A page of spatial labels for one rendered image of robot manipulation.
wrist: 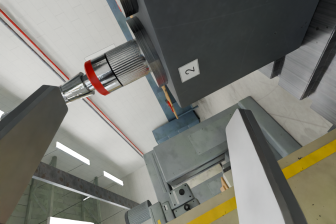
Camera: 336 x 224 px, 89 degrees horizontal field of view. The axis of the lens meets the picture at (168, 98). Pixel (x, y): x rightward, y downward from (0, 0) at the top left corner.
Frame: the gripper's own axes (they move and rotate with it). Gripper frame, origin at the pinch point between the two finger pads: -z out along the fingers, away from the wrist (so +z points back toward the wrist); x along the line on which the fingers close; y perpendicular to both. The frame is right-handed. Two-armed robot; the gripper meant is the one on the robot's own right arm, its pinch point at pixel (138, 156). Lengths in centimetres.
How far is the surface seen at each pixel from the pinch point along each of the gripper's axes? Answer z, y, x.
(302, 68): -18.6, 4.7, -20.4
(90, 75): -11.2, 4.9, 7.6
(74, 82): -11.1, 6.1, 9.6
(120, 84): -12.0, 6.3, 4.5
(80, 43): -366, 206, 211
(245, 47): -14.6, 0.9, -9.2
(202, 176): -298, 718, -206
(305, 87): -17.6, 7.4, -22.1
